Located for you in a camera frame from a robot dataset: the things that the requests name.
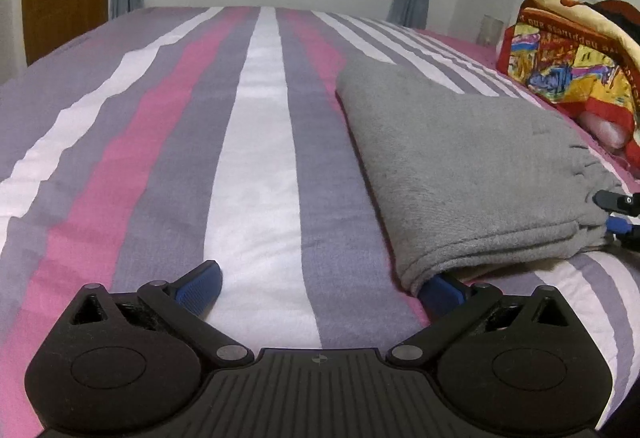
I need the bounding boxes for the grey pants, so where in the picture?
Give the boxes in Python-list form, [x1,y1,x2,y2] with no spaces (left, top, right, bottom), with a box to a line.
[336,56,620,292]

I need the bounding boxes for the pink pillow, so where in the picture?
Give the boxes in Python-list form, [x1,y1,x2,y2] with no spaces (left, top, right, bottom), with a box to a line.
[577,111,631,152]

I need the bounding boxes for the colourful folded blanket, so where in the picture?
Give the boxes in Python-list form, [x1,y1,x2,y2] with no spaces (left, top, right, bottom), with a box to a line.
[497,0,639,151]

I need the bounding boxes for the striped pink purple bedsheet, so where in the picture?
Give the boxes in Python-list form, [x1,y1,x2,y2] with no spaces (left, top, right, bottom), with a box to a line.
[1,7,639,437]

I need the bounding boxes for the wall socket plate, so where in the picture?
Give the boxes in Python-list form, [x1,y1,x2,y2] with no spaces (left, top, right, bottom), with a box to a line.
[476,15,504,47]

